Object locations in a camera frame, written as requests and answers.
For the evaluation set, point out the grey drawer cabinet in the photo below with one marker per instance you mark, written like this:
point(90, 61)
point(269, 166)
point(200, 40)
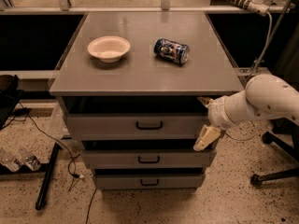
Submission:
point(142, 82)

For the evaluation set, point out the clear plastic water bottle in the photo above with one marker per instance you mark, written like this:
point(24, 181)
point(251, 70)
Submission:
point(9, 161)

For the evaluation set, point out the grey bottom drawer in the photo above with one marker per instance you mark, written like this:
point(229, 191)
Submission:
point(105, 182)

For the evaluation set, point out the white emergency stop button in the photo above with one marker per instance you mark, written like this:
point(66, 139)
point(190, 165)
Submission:
point(259, 7)

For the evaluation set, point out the grey drawer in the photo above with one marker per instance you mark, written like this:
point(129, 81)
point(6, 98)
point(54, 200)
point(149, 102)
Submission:
point(89, 127)
point(143, 159)
point(105, 182)

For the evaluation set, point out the black chair at left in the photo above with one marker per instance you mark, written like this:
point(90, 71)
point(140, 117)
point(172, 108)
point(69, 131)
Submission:
point(9, 97)

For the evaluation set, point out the grey middle drawer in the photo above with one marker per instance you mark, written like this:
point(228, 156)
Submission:
point(143, 159)

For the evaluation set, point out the white paper bowl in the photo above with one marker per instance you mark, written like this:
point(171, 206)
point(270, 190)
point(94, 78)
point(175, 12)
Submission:
point(109, 49)

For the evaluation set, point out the black metal stand base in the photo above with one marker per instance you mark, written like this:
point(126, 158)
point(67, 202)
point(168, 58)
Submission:
point(46, 169)

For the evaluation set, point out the blue soda can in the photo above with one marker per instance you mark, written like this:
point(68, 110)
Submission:
point(171, 50)

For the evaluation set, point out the grey top drawer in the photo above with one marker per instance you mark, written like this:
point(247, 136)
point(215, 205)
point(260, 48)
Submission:
point(89, 127)

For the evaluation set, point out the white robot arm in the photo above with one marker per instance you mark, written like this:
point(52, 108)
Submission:
point(264, 97)

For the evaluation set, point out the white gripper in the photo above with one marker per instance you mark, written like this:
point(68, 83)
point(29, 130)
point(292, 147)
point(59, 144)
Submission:
point(217, 113)

